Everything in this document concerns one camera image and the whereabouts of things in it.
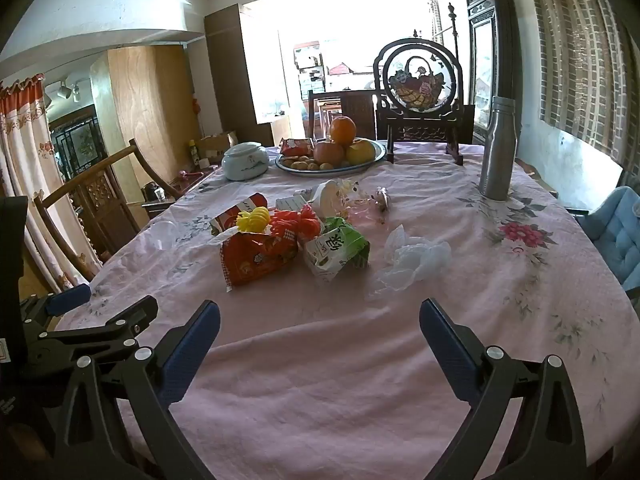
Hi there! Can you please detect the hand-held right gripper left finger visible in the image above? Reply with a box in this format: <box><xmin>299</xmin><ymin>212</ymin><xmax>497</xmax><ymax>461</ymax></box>
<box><xmin>50</xmin><ymin>300</ymin><xmax>222</xmax><ymax>480</ymax></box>

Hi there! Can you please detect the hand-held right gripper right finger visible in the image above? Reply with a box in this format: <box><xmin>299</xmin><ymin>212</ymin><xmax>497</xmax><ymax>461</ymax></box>
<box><xmin>419</xmin><ymin>298</ymin><xmax>588</xmax><ymax>480</ymax></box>

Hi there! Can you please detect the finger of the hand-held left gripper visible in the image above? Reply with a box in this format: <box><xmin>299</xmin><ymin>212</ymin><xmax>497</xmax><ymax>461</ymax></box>
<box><xmin>22</xmin><ymin>284</ymin><xmax>92</xmax><ymax>333</ymax></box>
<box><xmin>25</xmin><ymin>295</ymin><xmax>159</xmax><ymax>376</ymax></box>

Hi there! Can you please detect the clear plastic bag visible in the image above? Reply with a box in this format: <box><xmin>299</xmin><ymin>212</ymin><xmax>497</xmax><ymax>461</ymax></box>
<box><xmin>367</xmin><ymin>224</ymin><xmax>453</xmax><ymax>301</ymax></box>

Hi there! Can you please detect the clear plastic cup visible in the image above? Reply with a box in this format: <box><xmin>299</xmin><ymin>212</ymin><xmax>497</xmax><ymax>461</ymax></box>
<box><xmin>149</xmin><ymin>219</ymin><xmax>177</xmax><ymax>253</ymax></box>

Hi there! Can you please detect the large red snack packet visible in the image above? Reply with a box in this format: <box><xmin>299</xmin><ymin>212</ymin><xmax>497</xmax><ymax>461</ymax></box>
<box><xmin>217</xmin><ymin>230</ymin><xmax>301</xmax><ymax>291</ymax></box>

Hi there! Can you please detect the red and white carton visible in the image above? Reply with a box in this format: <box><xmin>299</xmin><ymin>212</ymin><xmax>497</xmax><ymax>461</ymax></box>
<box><xmin>210</xmin><ymin>192</ymin><xmax>268</xmax><ymax>236</ymax></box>

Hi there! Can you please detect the yellow plastic toy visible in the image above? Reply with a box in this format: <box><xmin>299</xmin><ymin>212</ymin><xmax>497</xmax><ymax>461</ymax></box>
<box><xmin>236</xmin><ymin>206</ymin><xmax>271</xmax><ymax>233</ymax></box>

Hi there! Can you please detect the green snack packet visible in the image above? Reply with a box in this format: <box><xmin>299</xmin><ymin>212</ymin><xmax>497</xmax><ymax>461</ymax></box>
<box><xmin>300</xmin><ymin>217</ymin><xmax>372</xmax><ymax>283</ymax></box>

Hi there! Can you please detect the clear crinkled wrapper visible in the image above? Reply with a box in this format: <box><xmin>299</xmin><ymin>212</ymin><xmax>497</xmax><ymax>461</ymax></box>
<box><xmin>340</xmin><ymin>180</ymin><xmax>388</xmax><ymax>226</ymax></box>

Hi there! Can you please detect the white receipt with barcode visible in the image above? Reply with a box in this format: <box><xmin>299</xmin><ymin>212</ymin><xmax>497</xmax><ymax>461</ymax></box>
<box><xmin>275</xmin><ymin>195</ymin><xmax>313</xmax><ymax>213</ymax></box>

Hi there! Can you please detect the white tissue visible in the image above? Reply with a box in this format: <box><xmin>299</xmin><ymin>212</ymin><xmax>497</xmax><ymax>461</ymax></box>
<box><xmin>310</xmin><ymin>180</ymin><xmax>346</xmax><ymax>216</ymax></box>

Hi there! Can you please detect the white floral curtain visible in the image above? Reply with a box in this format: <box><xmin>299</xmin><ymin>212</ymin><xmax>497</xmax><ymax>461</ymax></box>
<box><xmin>0</xmin><ymin>74</ymin><xmax>103</xmax><ymax>293</ymax></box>

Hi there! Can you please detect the curved-back wooden chair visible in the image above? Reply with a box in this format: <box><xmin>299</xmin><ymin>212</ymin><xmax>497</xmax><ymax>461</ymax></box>
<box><xmin>32</xmin><ymin>139</ymin><xmax>186</xmax><ymax>281</ymax></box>

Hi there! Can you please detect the pink floral tablecloth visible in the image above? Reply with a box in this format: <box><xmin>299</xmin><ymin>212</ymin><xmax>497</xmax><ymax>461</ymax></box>
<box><xmin>55</xmin><ymin>140</ymin><xmax>636</xmax><ymax>480</ymax></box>

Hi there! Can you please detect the dark wooden side table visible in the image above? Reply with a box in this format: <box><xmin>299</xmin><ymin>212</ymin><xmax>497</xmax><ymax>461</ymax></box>
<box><xmin>142</xmin><ymin>167</ymin><xmax>218</xmax><ymax>218</ymax></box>

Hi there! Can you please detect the pale ceramic lidded pot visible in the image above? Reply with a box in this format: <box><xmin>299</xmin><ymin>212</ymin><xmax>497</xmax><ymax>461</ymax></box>
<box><xmin>221</xmin><ymin>141</ymin><xmax>269</xmax><ymax>181</ymax></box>

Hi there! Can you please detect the steel water bottle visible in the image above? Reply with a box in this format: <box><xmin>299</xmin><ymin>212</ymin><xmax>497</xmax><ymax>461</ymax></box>
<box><xmin>478</xmin><ymin>96</ymin><xmax>518</xmax><ymax>201</ymax></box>

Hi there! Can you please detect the small cardboard box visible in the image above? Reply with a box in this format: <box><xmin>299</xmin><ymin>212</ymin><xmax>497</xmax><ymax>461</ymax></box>
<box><xmin>195</xmin><ymin>131</ymin><xmax>238</xmax><ymax>167</ymax></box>

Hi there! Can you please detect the light wooden wardrobe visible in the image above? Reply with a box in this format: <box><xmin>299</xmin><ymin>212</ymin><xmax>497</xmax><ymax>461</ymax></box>
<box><xmin>90</xmin><ymin>44</ymin><xmax>201</xmax><ymax>201</ymax></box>

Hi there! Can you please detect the blue cushioned chair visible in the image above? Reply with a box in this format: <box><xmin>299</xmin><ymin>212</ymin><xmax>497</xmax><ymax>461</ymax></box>
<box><xmin>565</xmin><ymin>185</ymin><xmax>640</xmax><ymax>306</ymax></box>

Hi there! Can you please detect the metal fruit plate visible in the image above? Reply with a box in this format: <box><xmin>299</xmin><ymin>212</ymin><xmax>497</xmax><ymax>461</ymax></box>
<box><xmin>275</xmin><ymin>139</ymin><xmax>387</xmax><ymax>175</ymax></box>

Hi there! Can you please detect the pile of small brown nuts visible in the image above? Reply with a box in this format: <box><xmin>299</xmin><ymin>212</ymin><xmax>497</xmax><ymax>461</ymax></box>
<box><xmin>285</xmin><ymin>156</ymin><xmax>336</xmax><ymax>172</ymax></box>

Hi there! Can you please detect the yellow apple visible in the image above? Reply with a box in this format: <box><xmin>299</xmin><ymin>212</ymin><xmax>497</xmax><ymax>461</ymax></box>
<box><xmin>346</xmin><ymin>139</ymin><xmax>377</xmax><ymax>166</ymax></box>

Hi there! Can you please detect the small red snack packet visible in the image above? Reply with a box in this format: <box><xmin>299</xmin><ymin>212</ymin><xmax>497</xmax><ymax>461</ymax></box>
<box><xmin>279</xmin><ymin>137</ymin><xmax>316</xmax><ymax>158</ymax></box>

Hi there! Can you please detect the red apple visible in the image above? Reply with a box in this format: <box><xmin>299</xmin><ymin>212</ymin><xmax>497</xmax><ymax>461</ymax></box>
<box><xmin>313</xmin><ymin>141</ymin><xmax>346</xmax><ymax>166</ymax></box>

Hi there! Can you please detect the orange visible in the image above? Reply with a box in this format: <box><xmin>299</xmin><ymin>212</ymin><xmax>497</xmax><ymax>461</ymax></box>
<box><xmin>329</xmin><ymin>116</ymin><xmax>357</xmax><ymax>145</ymax></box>

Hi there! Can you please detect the dark wooden dining chair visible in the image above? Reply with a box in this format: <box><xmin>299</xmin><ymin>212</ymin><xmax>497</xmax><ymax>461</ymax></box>
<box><xmin>307</xmin><ymin>89</ymin><xmax>378</xmax><ymax>142</ymax></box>

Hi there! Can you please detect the round embroidered table screen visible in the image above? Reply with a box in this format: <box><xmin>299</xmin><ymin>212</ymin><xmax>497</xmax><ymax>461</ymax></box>
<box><xmin>372</xmin><ymin>37</ymin><xmax>476</xmax><ymax>166</ymax></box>

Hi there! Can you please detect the dark brown tall cabinet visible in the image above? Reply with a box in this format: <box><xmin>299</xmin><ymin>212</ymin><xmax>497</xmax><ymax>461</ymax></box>
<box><xmin>204</xmin><ymin>4</ymin><xmax>273</xmax><ymax>148</ymax></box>

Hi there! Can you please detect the brown checked curtain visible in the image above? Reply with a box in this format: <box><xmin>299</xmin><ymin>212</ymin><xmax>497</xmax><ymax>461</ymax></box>
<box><xmin>522</xmin><ymin>0</ymin><xmax>640</xmax><ymax>171</ymax></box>

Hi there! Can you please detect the dark carved folding screen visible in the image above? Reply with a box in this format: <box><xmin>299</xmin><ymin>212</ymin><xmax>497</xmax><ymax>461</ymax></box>
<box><xmin>466</xmin><ymin>0</ymin><xmax>521</xmax><ymax>146</ymax></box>

